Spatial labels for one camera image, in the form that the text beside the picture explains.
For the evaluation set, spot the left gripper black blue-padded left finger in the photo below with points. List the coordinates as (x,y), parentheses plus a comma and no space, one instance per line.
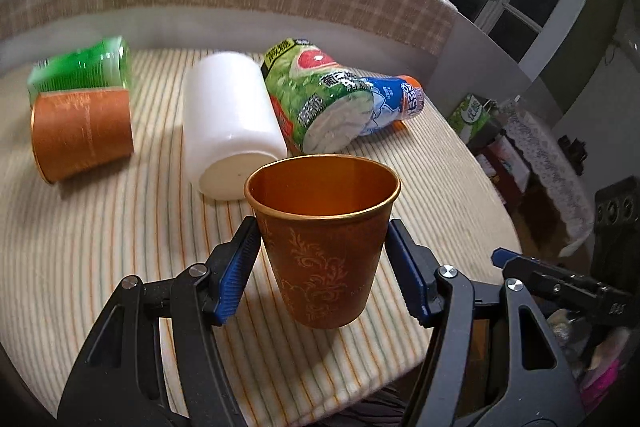
(118,378)

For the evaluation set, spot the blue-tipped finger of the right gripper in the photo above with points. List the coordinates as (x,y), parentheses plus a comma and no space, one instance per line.
(565,288)

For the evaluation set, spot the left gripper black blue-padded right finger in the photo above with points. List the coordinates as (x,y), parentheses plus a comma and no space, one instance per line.
(492,358)

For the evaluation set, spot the copper cup with floral pattern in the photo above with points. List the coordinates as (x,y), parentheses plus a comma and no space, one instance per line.
(323,220)

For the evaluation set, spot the copper cup lying sideways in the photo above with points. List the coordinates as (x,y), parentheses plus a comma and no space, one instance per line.
(77,130)

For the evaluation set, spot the white plastic cup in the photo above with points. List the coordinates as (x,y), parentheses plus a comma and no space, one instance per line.
(229,127)

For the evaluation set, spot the green grapefruit drink cup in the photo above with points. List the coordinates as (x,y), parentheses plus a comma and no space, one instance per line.
(321,106)

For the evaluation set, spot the black speaker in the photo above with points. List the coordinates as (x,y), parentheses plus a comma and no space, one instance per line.
(616,235)

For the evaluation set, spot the white lace cloth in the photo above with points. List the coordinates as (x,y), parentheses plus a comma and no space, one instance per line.
(558,178)

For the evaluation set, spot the striped beige table mat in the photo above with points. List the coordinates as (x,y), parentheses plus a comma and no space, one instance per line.
(65,247)

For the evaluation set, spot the green box on side table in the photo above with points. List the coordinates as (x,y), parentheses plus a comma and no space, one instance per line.
(471,115)

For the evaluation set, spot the blue white drink bottle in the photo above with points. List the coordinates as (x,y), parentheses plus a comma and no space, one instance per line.
(394,99)

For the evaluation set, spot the green tissue pack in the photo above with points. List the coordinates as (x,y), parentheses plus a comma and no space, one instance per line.
(104,65)

